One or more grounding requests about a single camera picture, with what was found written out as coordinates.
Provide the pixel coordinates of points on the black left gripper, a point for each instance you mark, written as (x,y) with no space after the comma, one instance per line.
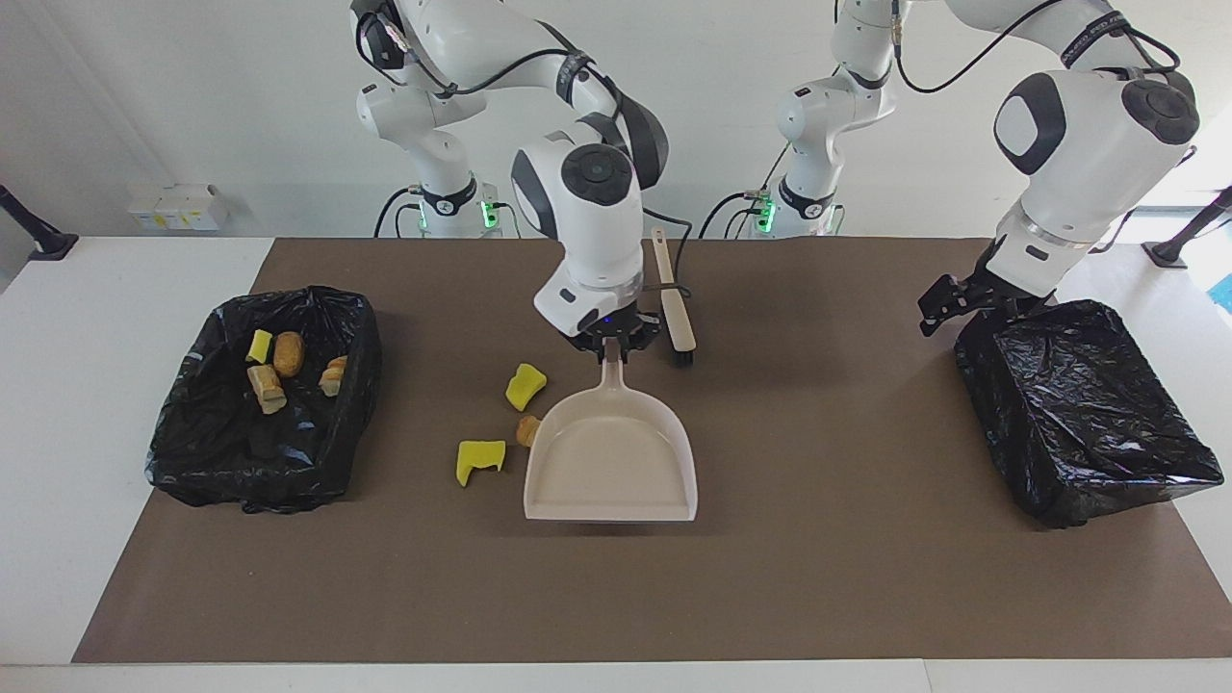
(991,294)

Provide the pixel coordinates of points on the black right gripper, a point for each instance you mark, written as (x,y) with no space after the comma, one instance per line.
(626,327)

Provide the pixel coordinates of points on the beige hand brush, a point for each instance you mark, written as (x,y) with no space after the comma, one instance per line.
(679,318)

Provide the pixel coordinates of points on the beige plastic dustpan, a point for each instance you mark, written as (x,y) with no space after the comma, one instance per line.
(611,462)

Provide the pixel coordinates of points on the croissant piece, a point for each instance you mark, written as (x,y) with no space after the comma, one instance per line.
(334,377)
(526,431)
(267,390)

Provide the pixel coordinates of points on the notched yellow sponge piece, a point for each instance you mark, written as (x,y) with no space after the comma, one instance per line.
(476,457)

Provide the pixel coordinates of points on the brown round bread roll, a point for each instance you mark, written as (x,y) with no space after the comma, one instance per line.
(289,354)

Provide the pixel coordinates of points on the yellow green scouring sponge piece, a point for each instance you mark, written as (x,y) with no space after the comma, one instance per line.
(259,346)

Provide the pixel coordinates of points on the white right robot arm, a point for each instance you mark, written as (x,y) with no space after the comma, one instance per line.
(587,221)

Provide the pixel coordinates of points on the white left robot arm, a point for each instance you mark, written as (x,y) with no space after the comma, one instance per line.
(1088,144)

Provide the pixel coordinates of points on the black bag lined bin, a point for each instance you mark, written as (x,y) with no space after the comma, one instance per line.
(1088,404)
(221,452)

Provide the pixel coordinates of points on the brown table mat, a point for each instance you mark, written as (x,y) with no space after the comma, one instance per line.
(616,597)

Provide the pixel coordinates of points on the blue object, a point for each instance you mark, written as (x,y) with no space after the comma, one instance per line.
(1226,294)

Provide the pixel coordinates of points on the black camera stand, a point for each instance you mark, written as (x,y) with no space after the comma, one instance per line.
(1167,254)
(58,246)

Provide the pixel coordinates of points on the white wall socket box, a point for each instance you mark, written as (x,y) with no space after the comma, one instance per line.
(178,207)

